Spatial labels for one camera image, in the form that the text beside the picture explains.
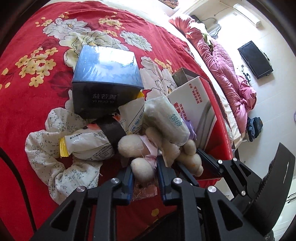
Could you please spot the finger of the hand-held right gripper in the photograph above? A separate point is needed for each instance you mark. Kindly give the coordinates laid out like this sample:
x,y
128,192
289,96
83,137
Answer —
x,y
187,175
208,160

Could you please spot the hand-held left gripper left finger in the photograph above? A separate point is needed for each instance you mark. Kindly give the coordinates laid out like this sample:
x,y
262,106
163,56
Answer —
x,y
128,185

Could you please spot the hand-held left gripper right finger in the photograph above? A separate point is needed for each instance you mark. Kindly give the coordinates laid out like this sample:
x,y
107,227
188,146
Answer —
x,y
161,183

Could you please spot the red gift box pink interior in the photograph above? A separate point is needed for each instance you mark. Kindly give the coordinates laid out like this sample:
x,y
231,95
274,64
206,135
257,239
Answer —
x,y
223,132

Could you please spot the cream plush toy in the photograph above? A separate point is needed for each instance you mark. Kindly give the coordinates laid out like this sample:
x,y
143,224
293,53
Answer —
x,y
129,143

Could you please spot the white wipes pack yellow corner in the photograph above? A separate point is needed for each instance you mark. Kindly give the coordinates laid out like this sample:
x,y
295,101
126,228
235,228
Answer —
x,y
131,113

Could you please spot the purple plastic bag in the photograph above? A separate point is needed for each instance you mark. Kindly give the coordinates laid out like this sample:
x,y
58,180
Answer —
x,y
190,129

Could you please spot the white pack yellow zip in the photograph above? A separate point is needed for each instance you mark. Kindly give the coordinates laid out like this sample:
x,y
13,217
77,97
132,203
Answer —
x,y
90,144

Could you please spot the dark blue clothes pile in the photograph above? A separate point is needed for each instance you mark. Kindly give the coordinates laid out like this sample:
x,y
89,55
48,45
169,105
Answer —
x,y
254,128

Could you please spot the white cotton roll pack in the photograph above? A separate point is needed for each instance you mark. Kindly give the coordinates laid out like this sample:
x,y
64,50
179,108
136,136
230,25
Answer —
x,y
166,120

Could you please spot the white carton box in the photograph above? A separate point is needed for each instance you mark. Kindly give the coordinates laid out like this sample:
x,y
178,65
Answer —
x,y
192,102

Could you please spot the white floral cloth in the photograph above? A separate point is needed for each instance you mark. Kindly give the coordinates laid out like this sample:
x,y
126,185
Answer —
x,y
39,148

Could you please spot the pink quilt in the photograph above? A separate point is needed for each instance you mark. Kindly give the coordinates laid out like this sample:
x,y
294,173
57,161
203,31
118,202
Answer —
x,y
222,60

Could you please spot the black curved bar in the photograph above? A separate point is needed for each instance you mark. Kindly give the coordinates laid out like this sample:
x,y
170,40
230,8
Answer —
x,y
18,180

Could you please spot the black television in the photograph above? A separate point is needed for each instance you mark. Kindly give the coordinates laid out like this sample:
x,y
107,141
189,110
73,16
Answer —
x,y
254,59

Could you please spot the dark glossy box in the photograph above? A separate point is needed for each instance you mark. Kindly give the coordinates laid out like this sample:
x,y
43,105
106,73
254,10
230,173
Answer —
x,y
104,69

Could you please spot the green cloth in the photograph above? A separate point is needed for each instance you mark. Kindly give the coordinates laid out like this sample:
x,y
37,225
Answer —
x,y
207,39

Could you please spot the white air conditioner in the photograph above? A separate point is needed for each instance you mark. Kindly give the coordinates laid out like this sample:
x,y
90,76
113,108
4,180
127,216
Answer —
x,y
247,14

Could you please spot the dark floral cushion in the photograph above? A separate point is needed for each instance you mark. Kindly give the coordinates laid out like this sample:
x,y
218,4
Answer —
x,y
171,2

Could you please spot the red floral blanket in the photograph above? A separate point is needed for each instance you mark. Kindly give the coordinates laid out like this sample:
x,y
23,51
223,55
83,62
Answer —
x,y
34,30

